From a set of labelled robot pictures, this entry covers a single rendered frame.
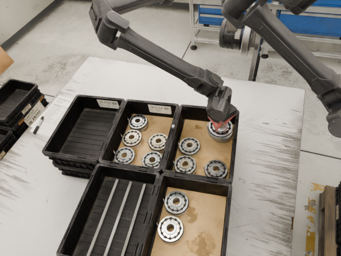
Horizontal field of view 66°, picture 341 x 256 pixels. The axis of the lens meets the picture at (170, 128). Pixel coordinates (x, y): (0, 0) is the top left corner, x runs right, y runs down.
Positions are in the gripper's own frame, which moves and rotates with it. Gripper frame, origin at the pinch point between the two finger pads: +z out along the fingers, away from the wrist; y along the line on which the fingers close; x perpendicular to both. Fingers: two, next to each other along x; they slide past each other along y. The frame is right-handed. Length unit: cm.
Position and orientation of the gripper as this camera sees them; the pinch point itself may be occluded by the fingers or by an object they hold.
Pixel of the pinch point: (220, 124)
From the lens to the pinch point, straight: 111.3
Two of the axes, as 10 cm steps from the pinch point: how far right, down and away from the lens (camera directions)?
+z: 0.9, 6.1, 7.9
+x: -6.0, -6.0, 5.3
